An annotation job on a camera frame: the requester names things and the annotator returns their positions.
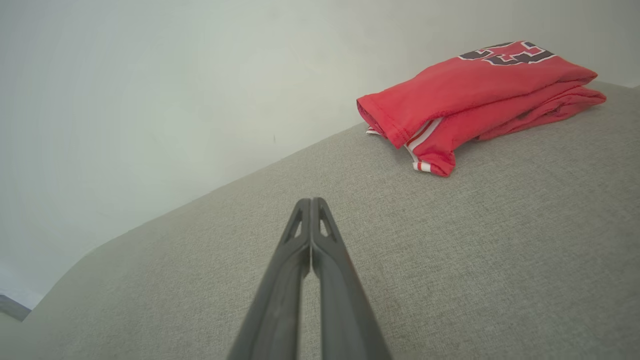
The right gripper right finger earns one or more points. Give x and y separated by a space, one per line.
345 310

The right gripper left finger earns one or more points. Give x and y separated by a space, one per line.
275 310

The red shirt with white sleeves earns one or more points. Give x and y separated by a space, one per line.
450 90

